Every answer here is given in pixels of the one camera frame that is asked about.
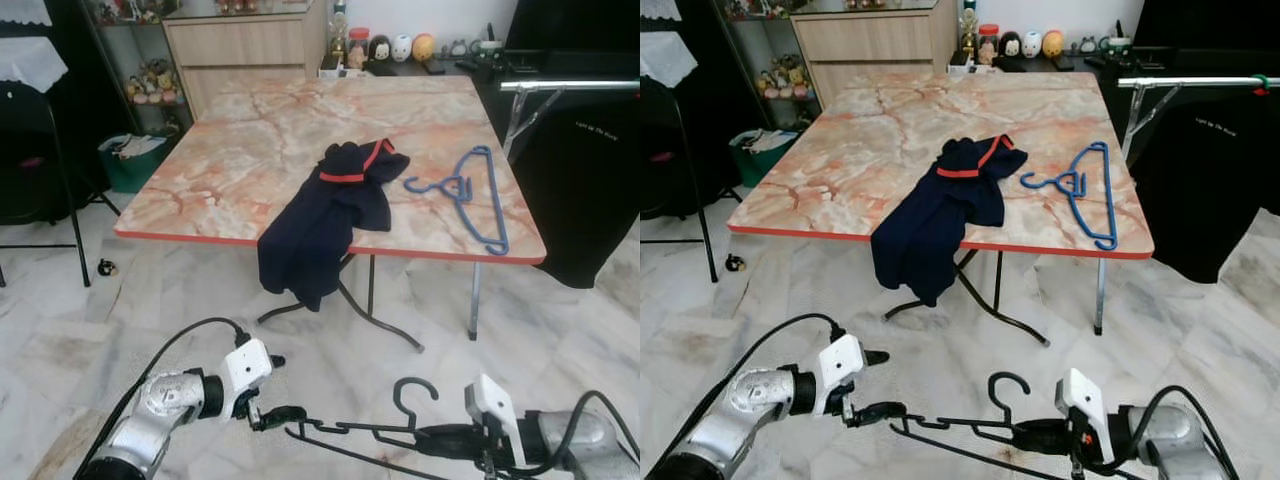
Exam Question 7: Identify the navy shirt with red collar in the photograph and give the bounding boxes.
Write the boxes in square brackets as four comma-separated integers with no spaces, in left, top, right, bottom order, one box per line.
[257,140,397,313]
[870,133,1016,308]

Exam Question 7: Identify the blue plastic hanger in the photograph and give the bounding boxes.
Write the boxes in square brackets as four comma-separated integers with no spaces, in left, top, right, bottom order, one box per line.
[1018,140,1119,251]
[403,145,511,257]

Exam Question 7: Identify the black plastic hanger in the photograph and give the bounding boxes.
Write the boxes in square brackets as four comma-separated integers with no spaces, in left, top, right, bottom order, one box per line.
[285,376,481,480]
[888,371,1071,480]

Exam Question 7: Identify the silver metal clothes rack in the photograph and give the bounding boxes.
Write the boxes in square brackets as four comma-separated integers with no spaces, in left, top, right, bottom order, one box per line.
[1118,75,1280,166]
[498,80,641,166]

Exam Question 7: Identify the black furniture stand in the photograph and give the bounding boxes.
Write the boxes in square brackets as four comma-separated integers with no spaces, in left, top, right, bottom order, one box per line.
[640,0,721,281]
[0,0,121,291]

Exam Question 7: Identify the glass display cabinet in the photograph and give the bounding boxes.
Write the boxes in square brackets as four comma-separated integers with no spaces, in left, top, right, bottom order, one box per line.
[715,0,816,131]
[85,0,191,136]

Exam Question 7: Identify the black t-shirt with white print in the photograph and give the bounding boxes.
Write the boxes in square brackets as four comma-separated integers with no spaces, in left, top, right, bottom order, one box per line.
[508,92,641,291]
[1130,88,1280,284]

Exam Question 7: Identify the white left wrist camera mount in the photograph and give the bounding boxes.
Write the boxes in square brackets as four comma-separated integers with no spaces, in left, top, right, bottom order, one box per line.
[815,333,867,416]
[220,338,274,421]

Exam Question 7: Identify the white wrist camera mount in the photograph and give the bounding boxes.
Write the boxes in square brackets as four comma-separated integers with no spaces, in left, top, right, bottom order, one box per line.
[815,333,867,416]
[1055,368,1114,463]
[220,338,274,421]
[465,374,528,468]

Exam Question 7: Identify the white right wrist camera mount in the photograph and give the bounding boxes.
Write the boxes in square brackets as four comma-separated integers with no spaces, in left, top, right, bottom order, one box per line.
[1055,368,1114,463]
[465,374,528,468]

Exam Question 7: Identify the green laundry basket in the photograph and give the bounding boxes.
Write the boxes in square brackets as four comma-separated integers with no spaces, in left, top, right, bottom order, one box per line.
[728,128,801,189]
[97,133,171,194]

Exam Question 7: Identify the light wooden cabinet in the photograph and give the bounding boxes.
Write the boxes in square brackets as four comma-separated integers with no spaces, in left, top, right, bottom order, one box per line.
[162,0,331,116]
[790,0,961,106]

